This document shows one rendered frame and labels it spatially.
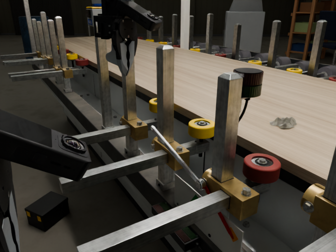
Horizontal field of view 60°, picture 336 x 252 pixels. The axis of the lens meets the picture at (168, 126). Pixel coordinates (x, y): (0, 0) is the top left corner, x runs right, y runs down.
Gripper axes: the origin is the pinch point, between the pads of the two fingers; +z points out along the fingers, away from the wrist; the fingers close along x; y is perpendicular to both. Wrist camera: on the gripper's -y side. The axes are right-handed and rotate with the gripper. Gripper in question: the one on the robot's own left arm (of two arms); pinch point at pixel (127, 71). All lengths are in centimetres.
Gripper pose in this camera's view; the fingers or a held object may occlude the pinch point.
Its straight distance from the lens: 79.5
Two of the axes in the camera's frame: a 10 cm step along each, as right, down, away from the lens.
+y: -8.8, -2.0, 4.4
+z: -0.2, 9.2, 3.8
